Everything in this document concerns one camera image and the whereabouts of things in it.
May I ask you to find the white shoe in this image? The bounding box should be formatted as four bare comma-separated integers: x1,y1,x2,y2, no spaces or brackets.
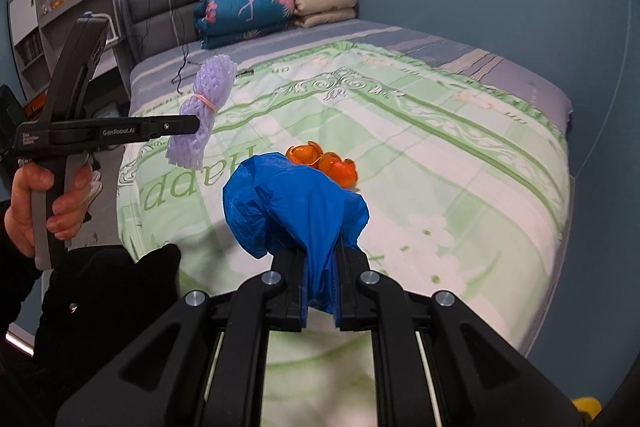
85,167,104,208

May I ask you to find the yellow tape roll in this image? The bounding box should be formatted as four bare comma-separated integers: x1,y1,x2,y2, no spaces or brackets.
572,397,602,421

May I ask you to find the folded beige quilt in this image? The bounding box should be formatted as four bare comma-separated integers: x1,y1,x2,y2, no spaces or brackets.
290,0,360,29

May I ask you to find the white wall shelf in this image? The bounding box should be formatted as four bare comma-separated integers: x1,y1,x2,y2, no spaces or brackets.
7,0,126,104

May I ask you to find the folded blue flamingo quilt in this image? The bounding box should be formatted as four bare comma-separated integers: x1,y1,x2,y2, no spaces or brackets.
192,0,296,50

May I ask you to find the blue plastic bag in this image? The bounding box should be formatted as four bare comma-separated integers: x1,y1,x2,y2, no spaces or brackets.
222,152,371,314

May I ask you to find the grey bed headboard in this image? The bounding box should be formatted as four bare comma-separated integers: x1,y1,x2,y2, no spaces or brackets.
120,0,322,64

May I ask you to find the white desk lamp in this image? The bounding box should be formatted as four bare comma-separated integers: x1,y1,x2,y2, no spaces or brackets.
82,11,125,44

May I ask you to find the person's left hand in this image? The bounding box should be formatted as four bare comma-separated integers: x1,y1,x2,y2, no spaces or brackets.
5,165,95,259

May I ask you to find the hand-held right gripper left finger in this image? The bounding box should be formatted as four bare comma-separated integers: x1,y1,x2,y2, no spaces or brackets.
55,251,307,427

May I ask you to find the green patterned quilt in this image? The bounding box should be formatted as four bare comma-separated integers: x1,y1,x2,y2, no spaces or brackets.
116,39,574,427

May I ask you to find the striped blue bedsheet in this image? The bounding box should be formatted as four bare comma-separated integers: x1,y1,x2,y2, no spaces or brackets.
129,18,574,134

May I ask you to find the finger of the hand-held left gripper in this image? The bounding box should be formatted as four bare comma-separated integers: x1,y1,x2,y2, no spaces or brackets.
150,115,202,138

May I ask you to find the purple foam fruit net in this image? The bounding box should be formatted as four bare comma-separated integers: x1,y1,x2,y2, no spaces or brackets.
166,53,239,172

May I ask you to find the person's left forearm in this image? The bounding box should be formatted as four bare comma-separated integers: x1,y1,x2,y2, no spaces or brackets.
0,199,45,324

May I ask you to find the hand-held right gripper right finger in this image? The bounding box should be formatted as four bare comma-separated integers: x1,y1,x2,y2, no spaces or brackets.
335,242,583,427

